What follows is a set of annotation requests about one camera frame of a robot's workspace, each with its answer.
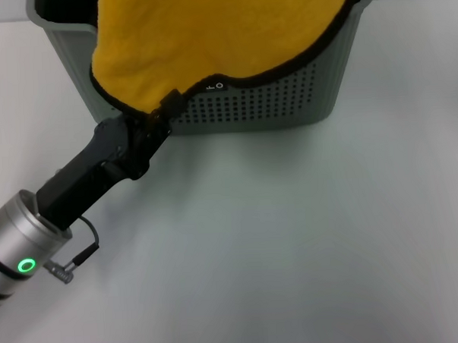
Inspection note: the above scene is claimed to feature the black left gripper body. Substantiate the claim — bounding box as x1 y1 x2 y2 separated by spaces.
31 116 157 231

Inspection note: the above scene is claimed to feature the yellow and green black-edged towel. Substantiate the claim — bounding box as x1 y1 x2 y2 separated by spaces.
85 0 370 120

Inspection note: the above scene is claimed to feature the grey-green perforated storage box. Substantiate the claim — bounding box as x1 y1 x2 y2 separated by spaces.
25 0 382 143

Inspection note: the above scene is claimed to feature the left gripper cable with connector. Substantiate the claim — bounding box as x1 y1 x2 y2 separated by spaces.
44 215 103 285

